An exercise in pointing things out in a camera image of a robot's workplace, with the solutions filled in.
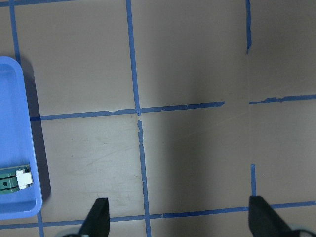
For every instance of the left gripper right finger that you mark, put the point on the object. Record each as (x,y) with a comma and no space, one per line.
(263,221)

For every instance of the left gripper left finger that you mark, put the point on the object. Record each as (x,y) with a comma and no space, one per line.
(97,222)

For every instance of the blue plastic tray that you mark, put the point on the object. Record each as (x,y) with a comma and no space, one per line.
(16,141)

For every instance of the green terminal block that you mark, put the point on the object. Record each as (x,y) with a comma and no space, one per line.
(13,179)

